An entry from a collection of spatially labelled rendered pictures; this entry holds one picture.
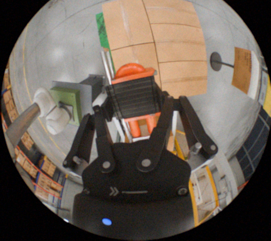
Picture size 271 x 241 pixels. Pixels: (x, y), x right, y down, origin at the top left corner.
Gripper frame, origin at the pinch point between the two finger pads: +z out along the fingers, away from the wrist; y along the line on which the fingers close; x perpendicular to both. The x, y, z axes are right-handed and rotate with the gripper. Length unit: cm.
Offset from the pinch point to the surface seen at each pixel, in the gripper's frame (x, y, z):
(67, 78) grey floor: 10, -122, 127
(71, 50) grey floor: 55, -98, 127
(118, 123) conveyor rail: -56, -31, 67
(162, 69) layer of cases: -9, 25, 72
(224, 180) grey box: -116, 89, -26
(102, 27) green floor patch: 69, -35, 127
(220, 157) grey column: -118, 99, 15
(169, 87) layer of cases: -27, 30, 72
